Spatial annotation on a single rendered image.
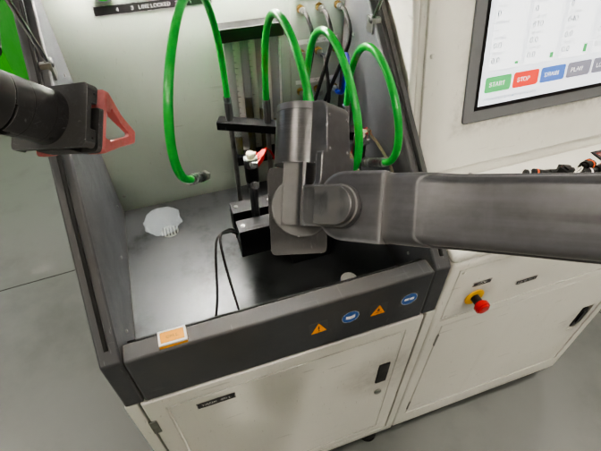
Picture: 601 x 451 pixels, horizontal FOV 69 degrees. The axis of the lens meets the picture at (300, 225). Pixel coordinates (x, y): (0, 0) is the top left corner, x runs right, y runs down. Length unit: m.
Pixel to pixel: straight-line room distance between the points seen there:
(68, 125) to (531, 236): 0.43
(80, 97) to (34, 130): 0.05
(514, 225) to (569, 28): 0.91
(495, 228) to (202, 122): 0.93
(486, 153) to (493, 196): 0.84
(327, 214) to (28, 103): 0.29
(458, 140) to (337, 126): 0.70
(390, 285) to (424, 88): 0.42
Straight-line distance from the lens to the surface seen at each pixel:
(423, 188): 0.33
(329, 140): 0.40
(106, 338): 0.85
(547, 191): 0.31
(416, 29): 0.96
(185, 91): 1.11
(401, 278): 0.92
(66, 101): 0.52
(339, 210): 0.35
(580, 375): 2.15
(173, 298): 1.05
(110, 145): 0.53
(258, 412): 1.18
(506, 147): 1.20
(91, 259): 0.84
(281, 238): 0.51
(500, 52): 1.09
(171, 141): 0.66
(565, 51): 1.21
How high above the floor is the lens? 1.65
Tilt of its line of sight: 45 degrees down
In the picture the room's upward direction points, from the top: straight up
